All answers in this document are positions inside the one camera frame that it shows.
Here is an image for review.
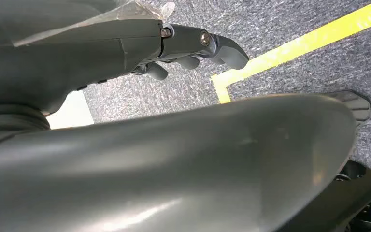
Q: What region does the white flat panel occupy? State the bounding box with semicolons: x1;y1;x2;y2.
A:
45;90;95;131

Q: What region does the yellow floor tape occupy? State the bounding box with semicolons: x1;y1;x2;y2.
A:
210;0;371;105

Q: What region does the dark ribbed robot foot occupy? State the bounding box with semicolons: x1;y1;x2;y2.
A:
325;89;371;127

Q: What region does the black robot leg joint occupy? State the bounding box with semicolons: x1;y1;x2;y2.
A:
276;160;371;232

